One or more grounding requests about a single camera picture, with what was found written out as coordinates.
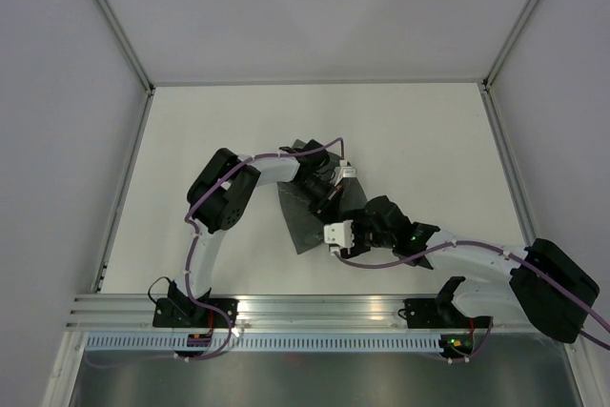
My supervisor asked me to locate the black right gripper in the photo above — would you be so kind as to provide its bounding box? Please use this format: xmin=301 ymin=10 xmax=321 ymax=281
xmin=338 ymin=207 xmax=395 ymax=259

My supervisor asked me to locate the grey cloth napkin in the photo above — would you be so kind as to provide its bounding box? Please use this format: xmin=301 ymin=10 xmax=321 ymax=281
xmin=277 ymin=151 xmax=367 ymax=254

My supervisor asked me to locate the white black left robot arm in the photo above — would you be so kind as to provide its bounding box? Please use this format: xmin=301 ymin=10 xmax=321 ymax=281
xmin=168 ymin=140 xmax=356 ymax=327

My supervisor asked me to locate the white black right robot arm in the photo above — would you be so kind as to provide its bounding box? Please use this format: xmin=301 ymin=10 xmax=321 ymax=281
xmin=345 ymin=195 xmax=600 ymax=343

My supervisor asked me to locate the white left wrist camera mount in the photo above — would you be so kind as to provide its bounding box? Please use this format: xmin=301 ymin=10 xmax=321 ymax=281
xmin=334 ymin=160 xmax=357 ymax=186

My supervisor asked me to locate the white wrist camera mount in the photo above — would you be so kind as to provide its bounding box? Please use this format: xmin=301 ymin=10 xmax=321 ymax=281
xmin=334 ymin=160 xmax=357 ymax=186
xmin=323 ymin=220 xmax=355 ymax=256

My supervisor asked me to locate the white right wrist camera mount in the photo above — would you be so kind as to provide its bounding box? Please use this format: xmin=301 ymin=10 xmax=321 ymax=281
xmin=323 ymin=220 xmax=355 ymax=256

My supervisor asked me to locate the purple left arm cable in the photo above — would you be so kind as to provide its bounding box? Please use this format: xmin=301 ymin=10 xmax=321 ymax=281
xmin=83 ymin=136 xmax=348 ymax=370

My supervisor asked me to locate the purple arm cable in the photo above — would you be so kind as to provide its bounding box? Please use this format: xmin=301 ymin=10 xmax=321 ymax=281
xmin=83 ymin=136 xmax=348 ymax=370
xmin=333 ymin=239 xmax=610 ymax=364

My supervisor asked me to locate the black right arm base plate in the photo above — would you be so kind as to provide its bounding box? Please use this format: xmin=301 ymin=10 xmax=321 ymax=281
xmin=396 ymin=297 xmax=491 ymax=330

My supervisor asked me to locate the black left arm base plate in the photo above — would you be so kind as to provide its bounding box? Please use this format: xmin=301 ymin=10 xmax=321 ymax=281
xmin=147 ymin=276 xmax=239 ymax=330

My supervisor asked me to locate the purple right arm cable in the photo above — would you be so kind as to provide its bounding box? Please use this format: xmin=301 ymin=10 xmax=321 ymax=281
xmin=333 ymin=239 xmax=610 ymax=364

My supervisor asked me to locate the aluminium front rail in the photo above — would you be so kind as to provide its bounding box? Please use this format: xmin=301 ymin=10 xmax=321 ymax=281
xmin=65 ymin=294 xmax=585 ymax=332

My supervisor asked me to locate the white slotted cable duct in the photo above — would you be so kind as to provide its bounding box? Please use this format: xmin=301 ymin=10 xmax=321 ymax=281
xmin=86 ymin=333 xmax=442 ymax=353

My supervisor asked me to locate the aluminium right frame post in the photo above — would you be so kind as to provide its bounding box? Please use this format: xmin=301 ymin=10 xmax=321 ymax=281
xmin=478 ymin=0 xmax=542 ymax=92

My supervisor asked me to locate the aluminium frame post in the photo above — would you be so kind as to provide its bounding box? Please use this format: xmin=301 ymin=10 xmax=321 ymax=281
xmin=92 ymin=0 xmax=154 ymax=95
xmin=478 ymin=0 xmax=542 ymax=92

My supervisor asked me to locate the aluminium left frame post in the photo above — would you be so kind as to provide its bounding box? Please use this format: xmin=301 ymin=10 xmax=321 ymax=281
xmin=92 ymin=0 xmax=154 ymax=95

